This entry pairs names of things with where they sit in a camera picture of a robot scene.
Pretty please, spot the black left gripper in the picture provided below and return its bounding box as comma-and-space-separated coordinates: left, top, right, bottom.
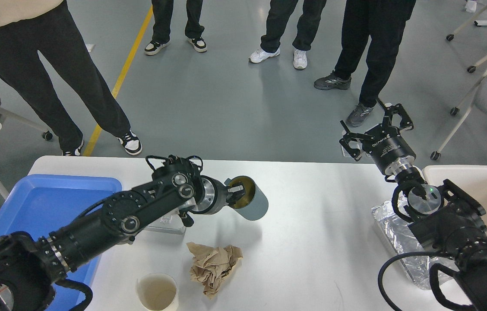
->
192, 176, 247, 215

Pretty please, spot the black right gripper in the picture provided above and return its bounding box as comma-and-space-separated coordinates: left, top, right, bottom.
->
339, 98, 417, 176

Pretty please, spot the blue-green mug yellow inside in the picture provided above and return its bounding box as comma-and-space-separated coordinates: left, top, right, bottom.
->
225, 175, 269, 221

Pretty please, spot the stainless steel rectangular tray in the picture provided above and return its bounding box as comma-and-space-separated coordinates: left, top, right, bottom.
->
144, 211, 186, 235

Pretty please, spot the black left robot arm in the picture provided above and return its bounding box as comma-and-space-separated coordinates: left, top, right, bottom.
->
0, 155, 259, 311

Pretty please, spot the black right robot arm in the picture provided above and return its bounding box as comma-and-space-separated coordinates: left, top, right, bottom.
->
339, 100, 487, 311

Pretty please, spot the crumpled brown paper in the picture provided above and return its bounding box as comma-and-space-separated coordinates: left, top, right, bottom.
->
186, 242, 243, 299

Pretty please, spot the crushed clear plastic bottle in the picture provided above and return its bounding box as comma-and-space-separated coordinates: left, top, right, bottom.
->
370, 200, 457, 291

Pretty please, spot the person with grey sneakers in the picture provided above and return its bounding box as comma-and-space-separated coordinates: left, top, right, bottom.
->
314, 0, 416, 127

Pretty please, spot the white paper cup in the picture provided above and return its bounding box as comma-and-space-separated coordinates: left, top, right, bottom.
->
136, 273, 180, 311

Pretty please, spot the person with white sneakers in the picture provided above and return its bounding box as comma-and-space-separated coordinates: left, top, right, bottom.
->
249, 0, 328, 70

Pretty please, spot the person with black-white sneakers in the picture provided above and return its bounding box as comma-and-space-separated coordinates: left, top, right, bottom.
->
144, 0, 208, 56

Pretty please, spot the person in cream top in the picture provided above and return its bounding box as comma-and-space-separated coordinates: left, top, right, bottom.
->
0, 0, 143, 157

